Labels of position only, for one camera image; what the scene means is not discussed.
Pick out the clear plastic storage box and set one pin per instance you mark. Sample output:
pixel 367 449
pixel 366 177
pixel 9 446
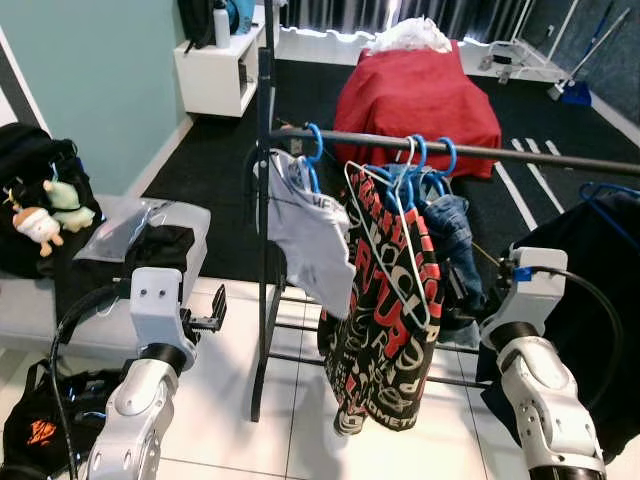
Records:
pixel 110 230

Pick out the black red printed shirt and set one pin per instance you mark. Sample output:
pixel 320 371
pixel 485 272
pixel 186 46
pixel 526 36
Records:
pixel 385 330

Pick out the black metal clothes rack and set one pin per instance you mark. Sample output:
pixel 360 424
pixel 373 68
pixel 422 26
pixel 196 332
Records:
pixel 520 154

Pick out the white metal frame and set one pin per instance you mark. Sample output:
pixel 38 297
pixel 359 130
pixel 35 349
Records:
pixel 520 60

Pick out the dark navy garment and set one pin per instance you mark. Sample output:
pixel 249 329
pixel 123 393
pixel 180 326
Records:
pixel 570 330

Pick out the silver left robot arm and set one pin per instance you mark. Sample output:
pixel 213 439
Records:
pixel 130 420

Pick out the white t-shirt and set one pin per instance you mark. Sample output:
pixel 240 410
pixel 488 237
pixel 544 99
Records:
pixel 310 240

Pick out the green plush toy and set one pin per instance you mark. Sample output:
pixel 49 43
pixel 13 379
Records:
pixel 65 200

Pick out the white shelf unit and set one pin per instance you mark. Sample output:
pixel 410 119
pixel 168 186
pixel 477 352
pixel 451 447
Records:
pixel 215 85

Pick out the teal and black object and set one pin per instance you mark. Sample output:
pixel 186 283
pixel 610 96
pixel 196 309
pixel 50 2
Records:
pixel 240 15

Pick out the black folded clothes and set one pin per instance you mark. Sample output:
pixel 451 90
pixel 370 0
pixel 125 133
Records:
pixel 160 248

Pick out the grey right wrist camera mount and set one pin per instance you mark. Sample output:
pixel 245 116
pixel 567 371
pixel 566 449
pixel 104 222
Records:
pixel 540 290

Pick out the blue plastic hanger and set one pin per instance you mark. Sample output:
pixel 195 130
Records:
pixel 320 145
pixel 600 185
pixel 424 150
pixel 452 155

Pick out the white bottle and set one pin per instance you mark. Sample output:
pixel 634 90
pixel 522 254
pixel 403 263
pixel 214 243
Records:
pixel 221 28

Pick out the white crumpled plastic sheet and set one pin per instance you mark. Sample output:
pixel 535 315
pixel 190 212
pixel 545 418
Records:
pixel 410 35

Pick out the black bag orange logo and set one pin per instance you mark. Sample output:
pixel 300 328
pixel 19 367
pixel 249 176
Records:
pixel 60 420

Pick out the blue mop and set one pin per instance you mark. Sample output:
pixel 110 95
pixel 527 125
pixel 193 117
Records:
pixel 572 92

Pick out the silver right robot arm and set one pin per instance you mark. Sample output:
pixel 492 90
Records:
pixel 545 400

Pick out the red white plush toy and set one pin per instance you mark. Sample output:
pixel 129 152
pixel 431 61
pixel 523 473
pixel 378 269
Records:
pixel 40 228

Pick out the dark striped curtain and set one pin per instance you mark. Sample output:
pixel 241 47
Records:
pixel 450 12

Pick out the black backpack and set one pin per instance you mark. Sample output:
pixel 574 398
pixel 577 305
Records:
pixel 30 160

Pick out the blue denim jeans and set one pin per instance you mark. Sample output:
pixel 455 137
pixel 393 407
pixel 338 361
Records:
pixel 455 235

